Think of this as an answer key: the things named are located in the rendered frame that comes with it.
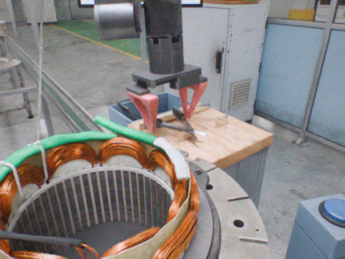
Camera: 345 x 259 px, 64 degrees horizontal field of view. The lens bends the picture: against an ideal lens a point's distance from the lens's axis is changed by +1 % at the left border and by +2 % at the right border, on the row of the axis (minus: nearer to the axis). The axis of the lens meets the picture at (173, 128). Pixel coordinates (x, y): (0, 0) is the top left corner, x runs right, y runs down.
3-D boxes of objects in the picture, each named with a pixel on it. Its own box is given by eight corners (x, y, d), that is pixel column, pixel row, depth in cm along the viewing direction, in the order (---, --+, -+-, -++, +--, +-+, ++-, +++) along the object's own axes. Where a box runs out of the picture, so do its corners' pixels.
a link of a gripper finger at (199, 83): (156, 120, 52) (151, 71, 48) (184, 110, 56) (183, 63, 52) (178, 131, 47) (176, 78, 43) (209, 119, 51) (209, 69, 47)
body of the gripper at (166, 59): (131, 83, 46) (125, 37, 43) (178, 71, 51) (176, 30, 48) (153, 92, 41) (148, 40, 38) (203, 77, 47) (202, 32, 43)
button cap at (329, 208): (338, 227, 34) (341, 221, 34) (315, 205, 38) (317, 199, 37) (365, 221, 35) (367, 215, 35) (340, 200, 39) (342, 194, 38)
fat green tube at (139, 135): (93, 130, 34) (91, 116, 33) (120, 121, 36) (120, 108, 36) (170, 187, 24) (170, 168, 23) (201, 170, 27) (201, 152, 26)
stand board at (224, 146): (128, 134, 55) (127, 123, 54) (198, 112, 65) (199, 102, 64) (194, 184, 41) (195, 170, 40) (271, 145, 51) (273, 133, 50)
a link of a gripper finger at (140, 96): (131, 129, 49) (123, 77, 45) (163, 118, 53) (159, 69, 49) (151, 142, 44) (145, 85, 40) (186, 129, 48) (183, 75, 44)
